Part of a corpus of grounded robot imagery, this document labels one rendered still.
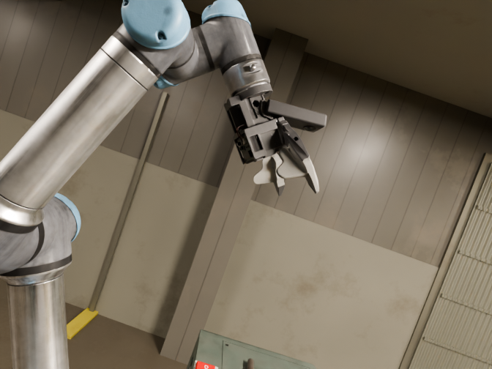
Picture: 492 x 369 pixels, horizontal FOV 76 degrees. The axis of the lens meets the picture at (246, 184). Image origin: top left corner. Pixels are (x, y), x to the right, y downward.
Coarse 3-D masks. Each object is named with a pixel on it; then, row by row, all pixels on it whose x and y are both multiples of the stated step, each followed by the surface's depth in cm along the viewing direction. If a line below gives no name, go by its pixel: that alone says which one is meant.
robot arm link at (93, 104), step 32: (128, 0) 36; (160, 0) 36; (128, 32) 38; (160, 32) 37; (192, 32) 44; (96, 64) 39; (128, 64) 39; (160, 64) 41; (64, 96) 39; (96, 96) 39; (128, 96) 41; (32, 128) 39; (64, 128) 39; (96, 128) 40; (32, 160) 39; (64, 160) 40; (0, 192) 39; (32, 192) 40; (0, 224) 39; (32, 224) 42; (0, 256) 42
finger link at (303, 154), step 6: (288, 126) 52; (288, 132) 51; (294, 132) 51; (288, 138) 51; (294, 138) 51; (300, 138) 50; (294, 144) 51; (300, 144) 50; (294, 150) 50; (300, 150) 50; (306, 150) 50; (300, 156) 50; (306, 156) 50
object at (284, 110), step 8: (272, 104) 53; (280, 104) 54; (272, 112) 53; (280, 112) 53; (288, 112) 54; (296, 112) 54; (304, 112) 55; (312, 112) 55; (288, 120) 55; (296, 120) 55; (304, 120) 55; (312, 120) 55; (320, 120) 55; (304, 128) 57; (312, 128) 56; (320, 128) 57
